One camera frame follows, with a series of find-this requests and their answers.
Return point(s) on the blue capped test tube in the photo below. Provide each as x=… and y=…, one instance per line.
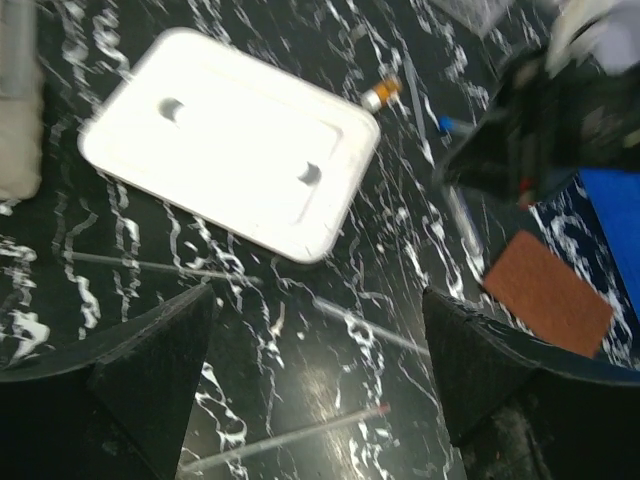
x=455, y=126

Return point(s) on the white plastic lid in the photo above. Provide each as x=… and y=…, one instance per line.
x=244, y=145

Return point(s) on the thermometer with red tip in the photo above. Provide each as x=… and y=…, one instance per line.
x=264, y=445

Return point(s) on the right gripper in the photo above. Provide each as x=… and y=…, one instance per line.
x=538, y=125

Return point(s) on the clear glass rod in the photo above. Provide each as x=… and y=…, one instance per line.
x=157, y=267

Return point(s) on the blue compartment tray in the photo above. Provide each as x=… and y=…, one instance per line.
x=615, y=198

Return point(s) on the beige plastic bin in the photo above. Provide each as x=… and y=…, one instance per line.
x=21, y=101

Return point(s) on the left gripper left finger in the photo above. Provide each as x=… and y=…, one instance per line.
x=113, y=406

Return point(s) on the orange capped vial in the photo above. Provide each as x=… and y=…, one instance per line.
x=381, y=94

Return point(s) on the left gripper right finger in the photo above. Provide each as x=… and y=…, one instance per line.
x=519, y=408

